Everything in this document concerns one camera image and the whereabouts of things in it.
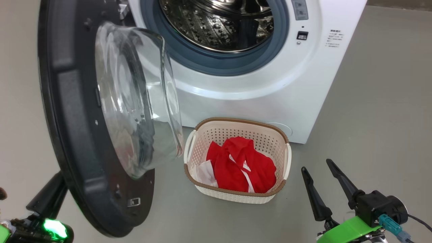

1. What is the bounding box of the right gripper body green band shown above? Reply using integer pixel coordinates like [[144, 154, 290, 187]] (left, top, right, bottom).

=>
[[316, 216, 383, 243]]

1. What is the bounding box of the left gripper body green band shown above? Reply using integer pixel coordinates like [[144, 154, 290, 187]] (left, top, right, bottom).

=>
[[0, 216, 44, 243]]

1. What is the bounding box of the black round glass washer door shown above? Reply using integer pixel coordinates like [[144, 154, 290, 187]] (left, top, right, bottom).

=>
[[37, 0, 185, 238]]

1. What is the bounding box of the cream perforated laundry basket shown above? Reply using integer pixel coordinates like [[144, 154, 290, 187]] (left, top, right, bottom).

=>
[[183, 117, 292, 205]]

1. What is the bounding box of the teal right camera connector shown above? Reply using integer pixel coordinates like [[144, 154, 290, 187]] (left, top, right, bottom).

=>
[[378, 214, 412, 242]]

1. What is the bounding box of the white front-load washing machine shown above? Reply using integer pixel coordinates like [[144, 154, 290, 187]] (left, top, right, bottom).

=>
[[118, 0, 368, 145]]

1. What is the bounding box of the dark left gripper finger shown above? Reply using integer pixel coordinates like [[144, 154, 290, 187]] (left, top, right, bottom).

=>
[[26, 171, 69, 219]]

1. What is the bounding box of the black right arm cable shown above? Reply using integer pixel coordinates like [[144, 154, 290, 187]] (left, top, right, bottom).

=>
[[407, 214, 432, 225]]

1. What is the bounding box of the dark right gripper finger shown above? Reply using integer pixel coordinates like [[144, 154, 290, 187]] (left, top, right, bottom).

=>
[[326, 158, 366, 210], [301, 166, 333, 222]]

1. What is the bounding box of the red garment with white stripes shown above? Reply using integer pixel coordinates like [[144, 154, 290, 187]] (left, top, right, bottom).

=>
[[206, 137, 277, 193]]

